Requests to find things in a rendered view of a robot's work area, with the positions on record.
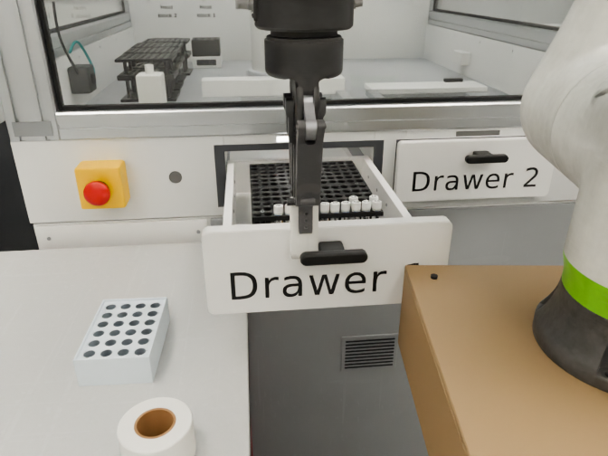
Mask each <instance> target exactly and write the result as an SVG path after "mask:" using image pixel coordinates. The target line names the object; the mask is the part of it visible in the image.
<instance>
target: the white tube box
mask: <svg viewBox="0 0 608 456"><path fill-rule="evenodd" d="M169 322H170V317H169V309H168V302H167V297H161V298H137V299H104V300H103V301H102V302H101V304H100V307H99V309H98V311H97V313H96V315H95V317H94V319H93V320H92V322H91V324H90V327H89V329H88V331H87V333H86V335H85V337H84V339H83V340H82V342H81V345H80V347H79V349H78V351H77V353H76V355H75V357H74V359H73V364H74V367H75V372H76V376H77V379H78V383H79V386H90V385H126V384H144V383H153V382H154V379H155V375H156V371H157V366H158V362H159V358H160V356H161V352H162V348H163V345H164V342H165V338H166V333H167V329H168V325H169Z"/></svg>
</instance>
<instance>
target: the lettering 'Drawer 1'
mask: <svg viewBox="0 0 608 456"><path fill-rule="evenodd" d="M386 273H387V271H380V272H379V273H378V274H377V271H374V278H373V291H376V281H377V278H378V276H379V275H381V274H386ZM355 275H358V276H360V277H361V278H362V280H356V281H349V280H350V278H351V277H353V276H355ZM234 276H247V277H249V278H250V279H251V280H252V292H251V293H250V294H248V295H246V296H239V297H236V294H235V279H234ZM230 277H231V290H232V299H248V298H250V297H252V296H253V295H254V294H255V293H256V291H257V280H256V279H255V277H254V276H253V275H251V274H250V273H246V272H233V273H230ZM309 277H310V281H311V284H312V287H313V290H314V293H315V295H319V293H320V291H321V288H322V285H323V281H324V279H325V282H326V284H327V288H328V294H334V291H335V288H336V286H337V281H338V277H339V274H336V277H335V279H334V282H333V285H332V288H330V285H329V282H328V276H327V274H324V275H322V277H321V280H320V283H319V286H318V289H317V287H316V283H315V281H314V277H313V275H309ZM290 279H295V280H297V281H298V282H299V283H293V284H288V285H286V286H285V287H284V288H283V294H284V295H285V296H286V297H294V296H296V295H297V294H299V296H302V281H301V279H300V277H298V276H289V277H285V278H284V280H290ZM273 280H279V277H273V278H271V279H270V280H269V278H265V298H269V297H270V293H269V285H270V283H271V281H273ZM357 283H366V277H365V275H364V274H363V273H361V272H354V273H351V274H349V275H348V276H347V278H346V281H345V287H346V289H347V291H349V292H351V293H359V292H363V291H365V288H363V289H361V290H352V289H350V288H349V284H357ZM295 286H299V288H298V290H297V292H296V293H293V294H289V293H288V292H287V288H289V287H295Z"/></svg>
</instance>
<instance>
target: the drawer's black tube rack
mask: <svg viewBox="0 0 608 456"><path fill-rule="evenodd" d="M289 177H290V163H269V164H250V181H251V202H252V212H261V213H263V212H268V211H274V208H273V206H274V205H275V204H282V205H283V211H285V204H286V203H287V198H291V197H293V196H291V193H290V189H291V185H290V182H289ZM320 192H321V195H320V197H321V202H320V203H322V202H328V203H329V209H330V203H331V202H339V203H340V206H339V208H341V203H342V202H343V201H348V202H349V196H351V195H355V196H357V197H358V201H359V202H361V207H362V201H364V200H368V201H369V196H370V195H372V192H371V191H370V189H369V187H368V186H367V184H366V182H365V180H364V178H363V177H362V176H361V175H360V173H359V171H358V170H357V168H356V166H355V164H354V163H353V161H352V160H350V161H323V162H322V172H321V188H320ZM260 223H275V222H274V221H264V222H252V224H260Z"/></svg>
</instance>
